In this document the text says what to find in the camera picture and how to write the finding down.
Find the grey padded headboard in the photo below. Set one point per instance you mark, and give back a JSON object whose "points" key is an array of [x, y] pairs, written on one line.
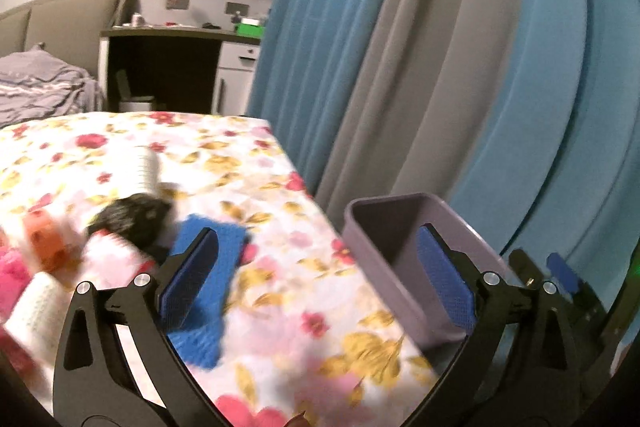
{"points": [[65, 17]]}

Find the white mug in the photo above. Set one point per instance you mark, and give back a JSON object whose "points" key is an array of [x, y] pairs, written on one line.
{"points": [[138, 19]]}

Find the pink and white paper cup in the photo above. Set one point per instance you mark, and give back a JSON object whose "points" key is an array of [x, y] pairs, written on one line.
{"points": [[115, 253]]}

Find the grey wall socket plate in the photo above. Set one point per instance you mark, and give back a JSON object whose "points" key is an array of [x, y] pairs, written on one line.
{"points": [[177, 2], [236, 8]]}

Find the orange and white paper cup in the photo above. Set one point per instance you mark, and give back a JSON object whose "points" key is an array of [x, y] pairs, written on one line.
{"points": [[47, 237]]}

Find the blue knitted cloth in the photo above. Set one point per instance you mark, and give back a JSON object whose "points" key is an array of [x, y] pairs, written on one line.
{"points": [[231, 247]]}

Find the purple plastic bin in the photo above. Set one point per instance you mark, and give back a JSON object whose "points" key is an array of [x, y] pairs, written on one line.
{"points": [[380, 232]]}

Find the green box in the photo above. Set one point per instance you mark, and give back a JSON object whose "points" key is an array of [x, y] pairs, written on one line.
{"points": [[250, 29]]}

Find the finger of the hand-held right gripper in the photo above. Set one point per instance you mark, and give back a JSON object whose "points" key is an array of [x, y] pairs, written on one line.
{"points": [[561, 269], [525, 269]]}

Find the dark wooden desk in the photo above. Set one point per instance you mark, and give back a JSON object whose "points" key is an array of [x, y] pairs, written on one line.
{"points": [[160, 34]]}

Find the bed with grey bedding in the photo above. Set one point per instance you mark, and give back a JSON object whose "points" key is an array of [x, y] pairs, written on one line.
{"points": [[40, 82]]}

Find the small black desk item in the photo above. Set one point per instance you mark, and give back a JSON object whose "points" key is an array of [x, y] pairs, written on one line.
{"points": [[211, 26]]}

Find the pink fluffy item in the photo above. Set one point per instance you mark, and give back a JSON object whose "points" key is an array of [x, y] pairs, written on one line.
{"points": [[10, 277]]}

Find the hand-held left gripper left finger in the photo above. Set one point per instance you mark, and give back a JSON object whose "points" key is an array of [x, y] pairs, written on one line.
{"points": [[187, 282]]}

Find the small white pedal bin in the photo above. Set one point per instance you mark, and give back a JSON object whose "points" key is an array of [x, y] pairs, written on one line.
{"points": [[136, 105]]}

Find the floral tablecloth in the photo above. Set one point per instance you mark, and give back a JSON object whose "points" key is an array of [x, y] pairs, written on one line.
{"points": [[300, 257]]}

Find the white drawer cabinet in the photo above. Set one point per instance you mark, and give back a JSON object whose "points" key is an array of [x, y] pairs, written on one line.
{"points": [[235, 72]]}

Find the white ribbed paper cup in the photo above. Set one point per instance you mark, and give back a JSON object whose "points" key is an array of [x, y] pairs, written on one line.
{"points": [[147, 172]]}

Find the blue and grey curtain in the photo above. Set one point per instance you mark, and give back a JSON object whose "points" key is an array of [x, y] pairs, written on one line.
{"points": [[400, 57]]}

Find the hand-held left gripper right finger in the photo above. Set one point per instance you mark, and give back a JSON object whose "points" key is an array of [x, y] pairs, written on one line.
{"points": [[445, 282]]}

